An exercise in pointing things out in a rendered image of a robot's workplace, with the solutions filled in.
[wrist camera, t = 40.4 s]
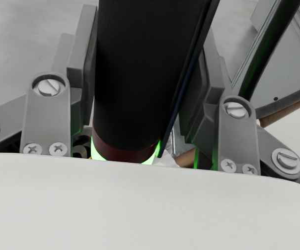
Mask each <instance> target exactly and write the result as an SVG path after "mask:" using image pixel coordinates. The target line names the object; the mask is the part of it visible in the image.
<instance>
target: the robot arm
mask: <svg viewBox="0 0 300 250"><path fill-rule="evenodd" d="M97 27H98V9H97V6H96V5H90V4H83V7H82V10H81V14H80V18H79V22H78V25H77V29H76V33H75V35H73V34H67V33H61V35H60V38H59V41H58V44H57V47H56V50H55V53H54V57H53V60H52V63H51V66H50V69H49V71H45V72H41V73H38V74H36V75H34V76H32V77H31V78H30V79H29V81H28V84H27V90H26V93H24V94H22V95H20V96H17V97H15V98H13V99H11V100H8V101H6V102H4V103H2V104H0V250H300V157H299V156H298V155H297V154H296V153H295V152H294V151H292V150H291V149H290V148H288V147H287V146H286V145H284V144H283V143H282V142H280V141H279V140H278V139H276V138H275V137H274V136H273V135H272V134H270V133H269V132H268V131H266V130H265V129H264V128H262V127H261V126H260V125H258V124H257V123H256V113H255V109H254V107H253V106H252V104H251V103H250V102H249V101H247V100H246V99H244V98H243V97H240V96H237V95H233V92H232V88H231V84H230V80H229V76H228V71H227V67H226V63H225V59H224V57H222V56H218V52H217V48H216V44H215V39H214V35H213V31H212V26H210V29H209V32H208V34H207V37H206V40H205V42H204V45H203V48H202V50H201V53H200V56H199V58H198V61H197V63H196V66H195V69H194V72H193V74H192V77H191V80H190V82H189V85H188V88H187V90H186V93H185V96H184V98H183V101H182V104H181V107H180V109H179V112H178V113H179V125H180V135H181V136H184V140H185V143H186V144H193V145H195V146H196V150H195V159H194V168H193V169H190V168H181V167H171V166H160V165H150V164H138V163H127V162H116V161H105V160H94V159H83V158H73V136H74V135H75V134H77V133H79V132H82V133H83V128H84V125H89V123H90V117H91V111H92V105H93V99H94V90H95V69H96V48H97Z"/></svg>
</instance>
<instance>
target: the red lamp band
mask: <svg viewBox="0 0 300 250"><path fill-rule="evenodd" d="M161 134H162V133H161ZM160 137H161V135H160ZM160 137H159V139H158V140H157V141H156V142H155V143H154V144H153V145H151V146H149V147H148V148H145V149H142V150H137V151H125V150H120V149H117V148H114V147H112V146H110V145H108V144H106V143H105V142H104V141H103V140H102V139H101V138H100V137H99V136H98V135H97V133H96V131H95V129H94V126H93V120H92V142H93V145H94V147H95V149H96V150H97V152H98V153H99V154H100V155H101V156H102V157H104V158H105V159H107V160H108V161H116V162H127V163H138V164H139V163H142V162H144V161H146V160H147V159H149V158H150V157H151V156H152V155H153V154H154V153H155V151H156V149H157V146H158V143H159V140H160Z"/></svg>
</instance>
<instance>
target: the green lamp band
mask: <svg viewBox="0 0 300 250"><path fill-rule="evenodd" d="M91 155H92V159H94V160H105V159H103V158H102V157H101V156H100V155H99V154H98V153H97V151H96V150H95V148H94V145H93V142H92V139H91ZM154 155H155V153H154V154H153V155H152V156H151V157H150V158H149V159H148V160H147V161H145V162H144V163H143V164H150V165H151V164H152V161H153V158H154Z"/></svg>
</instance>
